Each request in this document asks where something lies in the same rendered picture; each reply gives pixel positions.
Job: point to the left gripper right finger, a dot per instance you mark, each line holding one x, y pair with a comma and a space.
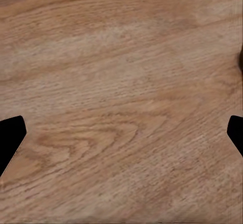
235, 132

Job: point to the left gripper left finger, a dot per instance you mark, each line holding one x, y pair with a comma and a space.
12, 133

